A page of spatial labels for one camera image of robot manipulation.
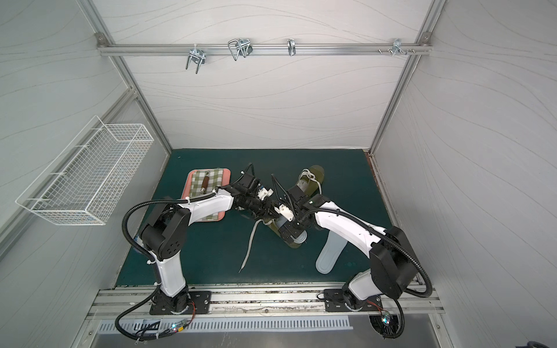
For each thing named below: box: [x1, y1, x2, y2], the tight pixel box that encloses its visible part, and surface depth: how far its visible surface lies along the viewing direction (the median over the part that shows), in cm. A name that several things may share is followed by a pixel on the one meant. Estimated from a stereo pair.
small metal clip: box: [287, 38, 296, 57], surface depth 80 cm
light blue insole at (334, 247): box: [315, 230, 349, 275], surface depth 86 cm
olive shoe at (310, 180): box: [296, 164, 325, 197], surface depth 103 cm
